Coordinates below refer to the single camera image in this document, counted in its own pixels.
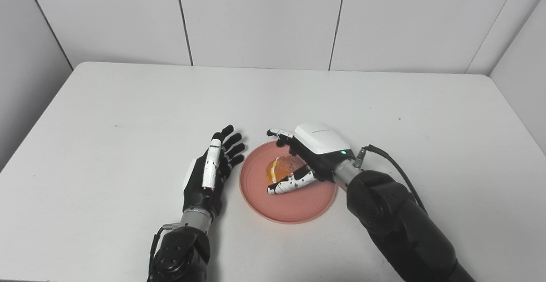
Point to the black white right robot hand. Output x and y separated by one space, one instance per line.
320 145

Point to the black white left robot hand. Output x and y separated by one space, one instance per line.
200 188

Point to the orange cream puff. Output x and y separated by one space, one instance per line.
281 169

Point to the pink round plate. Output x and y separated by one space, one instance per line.
294 207

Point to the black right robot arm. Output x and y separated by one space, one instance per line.
396 226

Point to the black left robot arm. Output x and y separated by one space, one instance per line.
181 254

